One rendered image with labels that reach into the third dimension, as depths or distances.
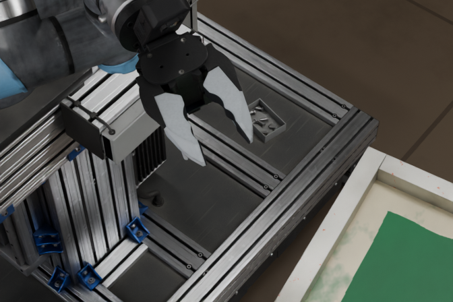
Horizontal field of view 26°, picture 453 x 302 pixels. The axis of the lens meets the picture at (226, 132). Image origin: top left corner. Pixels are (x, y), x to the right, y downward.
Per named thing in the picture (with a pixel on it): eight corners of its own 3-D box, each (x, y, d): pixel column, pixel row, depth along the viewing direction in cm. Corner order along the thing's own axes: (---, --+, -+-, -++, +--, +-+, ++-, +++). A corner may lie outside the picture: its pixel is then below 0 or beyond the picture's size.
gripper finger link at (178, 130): (213, 187, 100) (191, 117, 106) (205, 156, 96) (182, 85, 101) (183, 196, 100) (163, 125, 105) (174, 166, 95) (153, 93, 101)
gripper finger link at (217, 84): (276, 149, 102) (222, 96, 107) (272, 118, 97) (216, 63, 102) (253, 167, 101) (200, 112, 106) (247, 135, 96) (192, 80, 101)
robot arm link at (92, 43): (58, 54, 127) (46, -7, 119) (137, 25, 130) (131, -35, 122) (80, 96, 123) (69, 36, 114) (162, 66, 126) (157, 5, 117)
